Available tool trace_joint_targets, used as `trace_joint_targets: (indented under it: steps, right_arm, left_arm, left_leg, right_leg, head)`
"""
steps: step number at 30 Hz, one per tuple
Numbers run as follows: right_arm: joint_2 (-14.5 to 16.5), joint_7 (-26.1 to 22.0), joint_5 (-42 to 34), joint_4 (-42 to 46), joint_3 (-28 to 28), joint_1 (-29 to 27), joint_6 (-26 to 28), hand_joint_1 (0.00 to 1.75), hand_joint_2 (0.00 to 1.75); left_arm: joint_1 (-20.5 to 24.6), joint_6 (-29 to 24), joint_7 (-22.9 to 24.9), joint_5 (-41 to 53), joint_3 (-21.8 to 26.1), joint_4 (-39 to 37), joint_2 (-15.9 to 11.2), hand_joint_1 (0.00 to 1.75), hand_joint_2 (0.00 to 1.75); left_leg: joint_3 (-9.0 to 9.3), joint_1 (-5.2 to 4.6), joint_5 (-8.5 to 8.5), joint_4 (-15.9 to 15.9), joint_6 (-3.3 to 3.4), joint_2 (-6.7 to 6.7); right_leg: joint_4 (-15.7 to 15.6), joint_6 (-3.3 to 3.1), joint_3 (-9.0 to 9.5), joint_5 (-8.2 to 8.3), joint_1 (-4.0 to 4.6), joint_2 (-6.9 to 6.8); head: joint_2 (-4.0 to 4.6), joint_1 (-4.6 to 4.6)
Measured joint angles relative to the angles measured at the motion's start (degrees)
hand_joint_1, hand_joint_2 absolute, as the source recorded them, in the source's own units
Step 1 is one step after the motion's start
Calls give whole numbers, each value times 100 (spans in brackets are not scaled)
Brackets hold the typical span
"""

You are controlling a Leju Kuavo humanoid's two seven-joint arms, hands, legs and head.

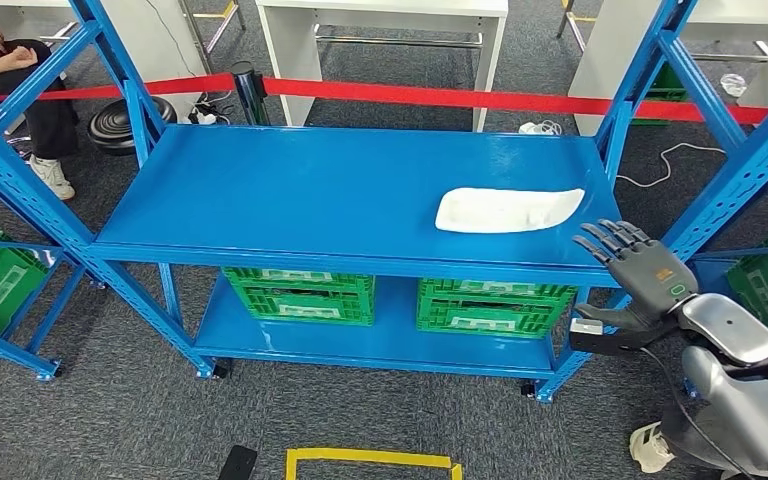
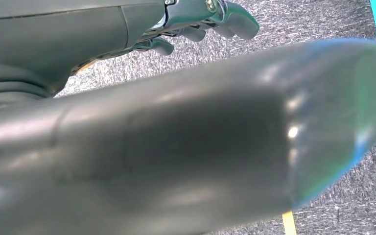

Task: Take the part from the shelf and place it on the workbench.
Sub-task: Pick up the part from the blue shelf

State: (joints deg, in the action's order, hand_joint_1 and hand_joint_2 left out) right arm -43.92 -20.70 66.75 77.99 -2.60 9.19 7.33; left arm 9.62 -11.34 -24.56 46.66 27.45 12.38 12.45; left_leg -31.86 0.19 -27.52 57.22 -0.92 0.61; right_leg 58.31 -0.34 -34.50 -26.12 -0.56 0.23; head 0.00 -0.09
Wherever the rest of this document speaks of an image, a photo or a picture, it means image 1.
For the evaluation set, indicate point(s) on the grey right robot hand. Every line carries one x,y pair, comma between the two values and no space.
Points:
649,278

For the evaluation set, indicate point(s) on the white power adapter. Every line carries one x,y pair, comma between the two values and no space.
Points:
533,128

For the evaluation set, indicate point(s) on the black barrier post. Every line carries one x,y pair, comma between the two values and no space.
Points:
249,93

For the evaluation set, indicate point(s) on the chrome stool base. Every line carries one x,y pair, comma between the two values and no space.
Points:
20,149

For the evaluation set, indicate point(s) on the blue metal shelf rack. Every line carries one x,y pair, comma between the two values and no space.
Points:
712,278
291,192
20,358

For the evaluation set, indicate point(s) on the yellow floor tape square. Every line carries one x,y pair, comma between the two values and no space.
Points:
371,456

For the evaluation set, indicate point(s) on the white plastic tray part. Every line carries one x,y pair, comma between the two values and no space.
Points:
503,212

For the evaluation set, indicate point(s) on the clear plastic cup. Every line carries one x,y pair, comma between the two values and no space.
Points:
733,85

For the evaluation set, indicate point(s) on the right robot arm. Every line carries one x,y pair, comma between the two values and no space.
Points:
755,397

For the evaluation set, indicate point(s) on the red barrier belt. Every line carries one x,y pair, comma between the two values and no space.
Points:
424,96

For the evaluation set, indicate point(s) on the white power strip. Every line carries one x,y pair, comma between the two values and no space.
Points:
205,118

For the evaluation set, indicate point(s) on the black round ribbed base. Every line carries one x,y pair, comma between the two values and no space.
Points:
126,126

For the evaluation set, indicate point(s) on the yellow floor tape strip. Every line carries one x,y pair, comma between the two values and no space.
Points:
215,13
573,13

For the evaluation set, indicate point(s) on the chrome table frame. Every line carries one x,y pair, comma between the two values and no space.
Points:
193,33

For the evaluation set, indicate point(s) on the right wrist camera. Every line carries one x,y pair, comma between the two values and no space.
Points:
596,341

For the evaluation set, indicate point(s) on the person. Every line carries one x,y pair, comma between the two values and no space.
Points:
46,119
649,450

